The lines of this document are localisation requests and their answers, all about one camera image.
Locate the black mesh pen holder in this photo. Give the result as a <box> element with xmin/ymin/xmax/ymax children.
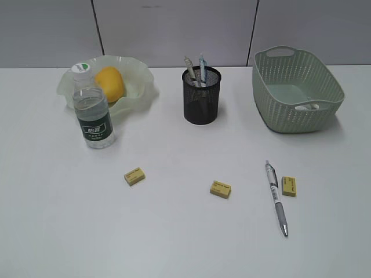
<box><xmin>182</xmin><ymin>66</ymin><xmax>221</xmax><ymax>125</ymax></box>

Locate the green plastic woven basket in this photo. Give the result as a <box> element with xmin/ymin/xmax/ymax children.
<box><xmin>252</xmin><ymin>46</ymin><xmax>345</xmax><ymax>133</ymax></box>

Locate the grey white ballpoint pen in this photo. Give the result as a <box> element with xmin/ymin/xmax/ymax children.
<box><xmin>265</xmin><ymin>160</ymin><xmax>288</xmax><ymax>237</ymax></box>

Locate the blue white ballpoint pen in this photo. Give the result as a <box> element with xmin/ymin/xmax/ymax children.
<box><xmin>199</xmin><ymin>53</ymin><xmax>207</xmax><ymax>87</ymax></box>

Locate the beige white ballpoint pen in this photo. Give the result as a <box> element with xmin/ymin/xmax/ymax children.
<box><xmin>184</xmin><ymin>56</ymin><xmax>199</xmax><ymax>87</ymax></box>

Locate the white waste paper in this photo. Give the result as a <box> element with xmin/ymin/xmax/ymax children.
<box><xmin>295</xmin><ymin>104</ymin><xmax>319</xmax><ymax>111</ymax></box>

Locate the yellow mango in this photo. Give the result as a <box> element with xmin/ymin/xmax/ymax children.
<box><xmin>94</xmin><ymin>67</ymin><xmax>125</xmax><ymax>103</ymax></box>

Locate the translucent green wavy plate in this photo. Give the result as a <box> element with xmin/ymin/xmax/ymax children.
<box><xmin>55</xmin><ymin>54</ymin><xmax>159</xmax><ymax>118</ymax></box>

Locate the yellow eraser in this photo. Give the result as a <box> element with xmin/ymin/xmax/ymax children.
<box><xmin>124</xmin><ymin>167</ymin><xmax>146</xmax><ymax>186</ymax></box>
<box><xmin>210</xmin><ymin>181</ymin><xmax>231</xmax><ymax>199</ymax></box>
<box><xmin>282</xmin><ymin>176</ymin><xmax>297</xmax><ymax>197</ymax></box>

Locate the clear water bottle green label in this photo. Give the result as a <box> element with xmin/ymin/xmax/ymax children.
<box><xmin>71</xmin><ymin>63</ymin><xmax>115</xmax><ymax>149</ymax></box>

